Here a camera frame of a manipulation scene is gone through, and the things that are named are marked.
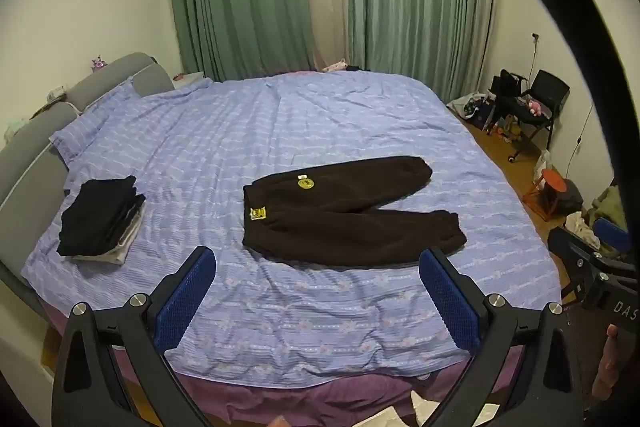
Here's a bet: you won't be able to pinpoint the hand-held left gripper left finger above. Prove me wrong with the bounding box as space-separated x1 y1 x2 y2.
52 245 217 427

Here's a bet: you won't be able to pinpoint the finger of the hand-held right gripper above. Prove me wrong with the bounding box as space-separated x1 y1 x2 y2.
592 217 640 278
547 227 608 308

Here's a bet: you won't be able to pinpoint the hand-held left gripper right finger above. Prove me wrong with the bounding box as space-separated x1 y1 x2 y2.
419 247 586 427

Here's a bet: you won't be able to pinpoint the brown corduroy pants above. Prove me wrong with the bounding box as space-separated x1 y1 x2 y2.
242 155 468 269

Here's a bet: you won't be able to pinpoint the person's right hand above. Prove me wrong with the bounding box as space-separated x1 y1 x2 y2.
591 323 623 400

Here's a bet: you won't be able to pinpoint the olive green clothing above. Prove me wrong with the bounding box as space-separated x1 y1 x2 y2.
592 187 626 228

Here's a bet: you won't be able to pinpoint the orange stool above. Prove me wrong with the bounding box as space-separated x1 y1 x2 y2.
522 169 568 223

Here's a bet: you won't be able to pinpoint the white plastic bag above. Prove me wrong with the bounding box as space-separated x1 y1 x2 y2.
532 149 553 182

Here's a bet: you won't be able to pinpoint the stack of folded dark clothes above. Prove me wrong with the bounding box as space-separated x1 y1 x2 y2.
56 175 147 266

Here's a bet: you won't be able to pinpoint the purple bed skirt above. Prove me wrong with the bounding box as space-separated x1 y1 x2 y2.
45 302 531 427

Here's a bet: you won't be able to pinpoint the black folding chair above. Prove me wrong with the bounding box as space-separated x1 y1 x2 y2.
492 69 571 162

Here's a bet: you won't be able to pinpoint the printed shopping bag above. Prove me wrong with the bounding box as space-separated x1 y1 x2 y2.
462 93 496 130

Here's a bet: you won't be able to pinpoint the black bag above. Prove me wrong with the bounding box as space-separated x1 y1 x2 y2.
492 69 528 98

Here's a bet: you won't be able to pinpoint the blue striped pillow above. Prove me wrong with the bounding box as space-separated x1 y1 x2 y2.
49 82 151 170

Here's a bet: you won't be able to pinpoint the bed with purple sheet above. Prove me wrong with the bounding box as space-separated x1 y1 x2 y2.
22 71 563 380

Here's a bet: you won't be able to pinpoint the grey padded headboard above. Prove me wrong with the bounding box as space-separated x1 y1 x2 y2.
0 52 176 318

